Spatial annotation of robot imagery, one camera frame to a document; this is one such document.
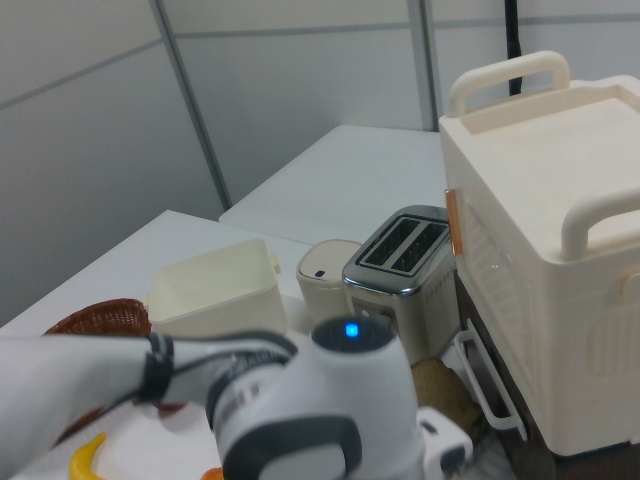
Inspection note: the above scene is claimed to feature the white oven door handle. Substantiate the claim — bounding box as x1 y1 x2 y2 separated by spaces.
453 317 529 441

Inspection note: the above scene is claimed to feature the brown wicker basket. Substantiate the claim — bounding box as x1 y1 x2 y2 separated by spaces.
42 298 154 446

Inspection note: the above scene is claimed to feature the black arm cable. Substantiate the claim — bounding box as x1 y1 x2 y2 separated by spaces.
99 330 301 406

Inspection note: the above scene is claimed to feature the small cream lidded container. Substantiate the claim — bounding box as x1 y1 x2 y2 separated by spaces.
296 238 364 319

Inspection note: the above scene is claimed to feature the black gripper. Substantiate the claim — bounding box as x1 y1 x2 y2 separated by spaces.
417 407 474 477

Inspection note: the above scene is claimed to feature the dark brown mat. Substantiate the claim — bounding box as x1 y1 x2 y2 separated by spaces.
519 434 640 480

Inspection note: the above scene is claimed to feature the chrome two-slot toaster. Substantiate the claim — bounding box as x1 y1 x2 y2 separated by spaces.
341 204 459 366

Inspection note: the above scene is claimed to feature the cream open plastic box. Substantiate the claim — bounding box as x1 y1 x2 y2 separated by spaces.
145 237 289 336

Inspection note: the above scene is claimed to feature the yellow banana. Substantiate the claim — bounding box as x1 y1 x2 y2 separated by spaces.
68 432 109 480

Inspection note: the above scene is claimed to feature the black camera stand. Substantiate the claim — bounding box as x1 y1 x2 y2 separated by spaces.
502 0 525 96

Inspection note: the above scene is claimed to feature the copper oven handle bar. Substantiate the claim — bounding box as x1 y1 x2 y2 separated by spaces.
444 188 464 256

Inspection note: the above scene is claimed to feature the brown bread slice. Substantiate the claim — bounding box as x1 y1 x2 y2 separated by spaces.
412 357 484 432

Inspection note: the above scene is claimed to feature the large cream oven appliance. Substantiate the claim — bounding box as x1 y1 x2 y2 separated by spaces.
438 49 640 459

